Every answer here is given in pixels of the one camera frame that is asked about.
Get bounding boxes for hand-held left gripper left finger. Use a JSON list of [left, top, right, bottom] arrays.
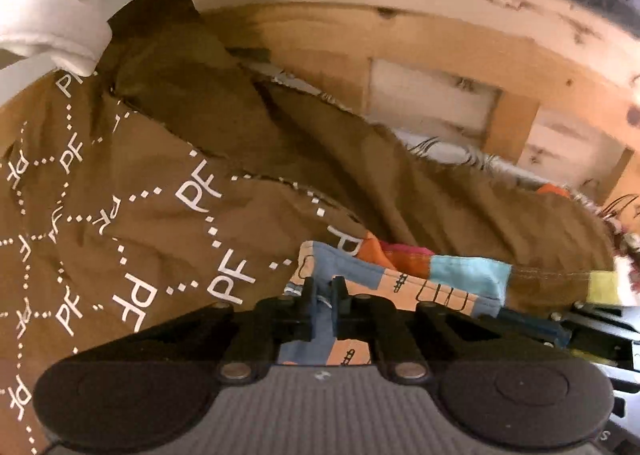
[[99, 276, 317, 382]]

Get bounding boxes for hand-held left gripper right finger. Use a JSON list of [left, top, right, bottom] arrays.
[[331, 276, 532, 382]]

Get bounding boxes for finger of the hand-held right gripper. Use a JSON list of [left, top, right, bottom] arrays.
[[496, 307, 574, 350]]

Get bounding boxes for blue pants with orange print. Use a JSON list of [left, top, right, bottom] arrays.
[[281, 240, 512, 367]]

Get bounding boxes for colourful patchwork blanket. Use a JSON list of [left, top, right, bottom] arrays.
[[364, 232, 640, 310]]

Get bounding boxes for brown printed blanket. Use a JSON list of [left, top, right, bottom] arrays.
[[0, 0, 621, 455]]

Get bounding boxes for white cloth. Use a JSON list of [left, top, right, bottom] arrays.
[[0, 0, 113, 79]]

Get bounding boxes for wooden bed frame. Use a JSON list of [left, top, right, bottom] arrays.
[[155, 0, 640, 196]]

